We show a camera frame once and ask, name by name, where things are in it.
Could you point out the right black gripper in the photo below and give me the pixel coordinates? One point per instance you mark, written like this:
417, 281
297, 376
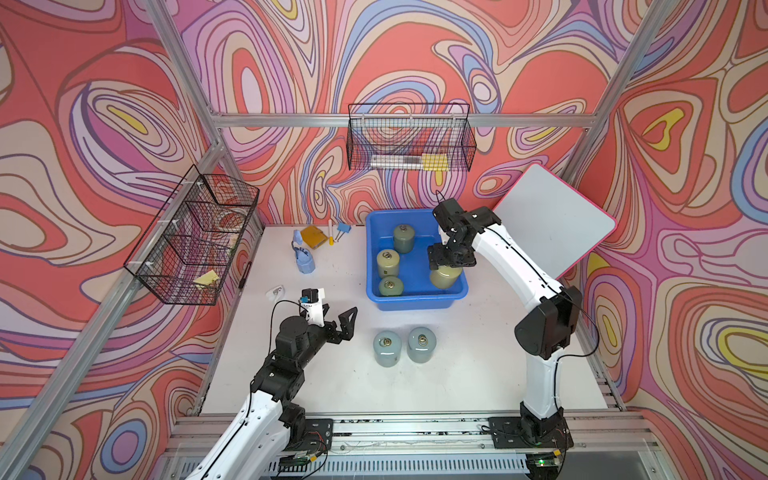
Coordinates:
437, 258

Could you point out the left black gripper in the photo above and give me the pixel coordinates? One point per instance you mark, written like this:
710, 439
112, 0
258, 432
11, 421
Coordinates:
345, 334

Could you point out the yellow-green tea canister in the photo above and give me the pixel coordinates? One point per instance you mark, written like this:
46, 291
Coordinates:
444, 277

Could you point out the grey-blue tea canister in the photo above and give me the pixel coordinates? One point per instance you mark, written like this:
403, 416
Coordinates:
387, 346
421, 345

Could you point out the blue plastic basket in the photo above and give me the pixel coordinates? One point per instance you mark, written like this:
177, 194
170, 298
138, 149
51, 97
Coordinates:
419, 293

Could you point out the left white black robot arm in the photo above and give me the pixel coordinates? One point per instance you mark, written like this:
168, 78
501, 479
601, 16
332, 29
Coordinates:
269, 421

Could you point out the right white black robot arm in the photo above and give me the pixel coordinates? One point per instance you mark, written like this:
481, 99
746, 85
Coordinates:
552, 310

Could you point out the green tea canister front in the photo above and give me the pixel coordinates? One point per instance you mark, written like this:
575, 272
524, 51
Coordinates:
391, 286

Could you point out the dark green tea canister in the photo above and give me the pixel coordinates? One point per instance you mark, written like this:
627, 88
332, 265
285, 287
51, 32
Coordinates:
403, 238

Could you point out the olive green tea canister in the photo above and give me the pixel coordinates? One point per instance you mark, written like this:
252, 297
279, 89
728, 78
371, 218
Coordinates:
388, 263

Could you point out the yellow box in basket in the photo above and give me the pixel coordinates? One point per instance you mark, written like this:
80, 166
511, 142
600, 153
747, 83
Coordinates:
435, 162

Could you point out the yellow sponge in basket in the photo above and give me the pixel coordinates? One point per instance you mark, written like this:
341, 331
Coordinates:
208, 279

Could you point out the blue spray bottle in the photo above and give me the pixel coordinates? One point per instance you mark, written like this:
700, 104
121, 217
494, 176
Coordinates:
303, 257

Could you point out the yellow white marker pen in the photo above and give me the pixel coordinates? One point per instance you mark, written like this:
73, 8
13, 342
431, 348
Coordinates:
330, 233

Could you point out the amber square block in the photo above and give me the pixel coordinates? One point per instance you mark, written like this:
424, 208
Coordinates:
313, 236

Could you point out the blue small clip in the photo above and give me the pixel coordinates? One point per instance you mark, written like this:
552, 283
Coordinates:
342, 229

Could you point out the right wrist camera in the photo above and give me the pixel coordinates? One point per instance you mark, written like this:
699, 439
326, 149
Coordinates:
448, 215

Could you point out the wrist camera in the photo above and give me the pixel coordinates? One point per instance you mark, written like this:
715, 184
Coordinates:
312, 303
448, 215

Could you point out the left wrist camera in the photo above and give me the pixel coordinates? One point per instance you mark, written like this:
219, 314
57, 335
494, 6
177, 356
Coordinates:
312, 303

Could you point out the white board pink frame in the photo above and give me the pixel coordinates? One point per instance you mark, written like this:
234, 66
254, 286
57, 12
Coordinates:
554, 224

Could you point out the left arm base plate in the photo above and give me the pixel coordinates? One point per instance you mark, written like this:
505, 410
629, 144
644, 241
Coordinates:
311, 435

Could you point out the black wire basket back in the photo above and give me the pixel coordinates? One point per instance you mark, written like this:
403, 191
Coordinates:
394, 135

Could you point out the black wire basket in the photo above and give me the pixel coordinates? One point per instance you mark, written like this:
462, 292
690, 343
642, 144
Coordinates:
394, 135
199, 228

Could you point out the black wire basket left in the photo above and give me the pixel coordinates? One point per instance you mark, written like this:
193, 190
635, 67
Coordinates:
199, 228

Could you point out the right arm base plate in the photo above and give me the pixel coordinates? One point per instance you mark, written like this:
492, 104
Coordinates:
515, 432

